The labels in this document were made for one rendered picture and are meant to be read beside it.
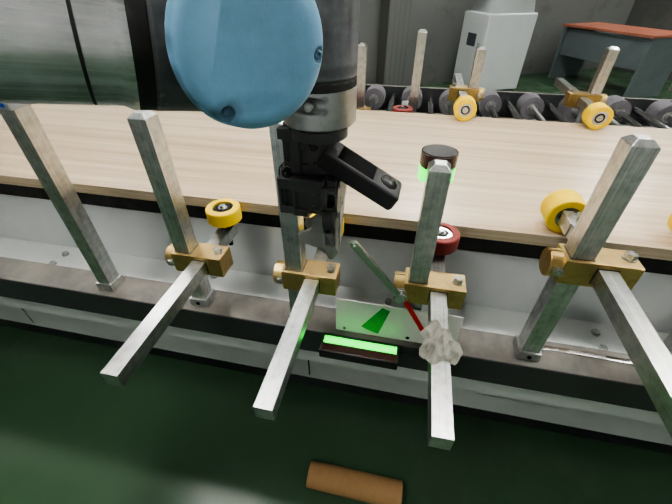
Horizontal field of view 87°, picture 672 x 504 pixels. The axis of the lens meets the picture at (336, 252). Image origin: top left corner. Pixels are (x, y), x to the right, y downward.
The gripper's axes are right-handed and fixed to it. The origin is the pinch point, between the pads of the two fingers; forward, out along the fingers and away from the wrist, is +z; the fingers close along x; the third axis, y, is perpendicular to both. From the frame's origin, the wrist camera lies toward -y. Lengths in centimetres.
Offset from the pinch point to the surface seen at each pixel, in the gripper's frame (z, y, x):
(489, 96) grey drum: 14, -47, -157
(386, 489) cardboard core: 91, -16, 1
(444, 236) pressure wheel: 8.7, -19.0, -20.4
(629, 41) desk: 35, -273, -549
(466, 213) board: 8.9, -24.4, -31.2
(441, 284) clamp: 11.9, -18.7, -9.0
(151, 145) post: -11.3, 34.4, -8.5
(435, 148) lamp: -11.9, -13.6, -15.7
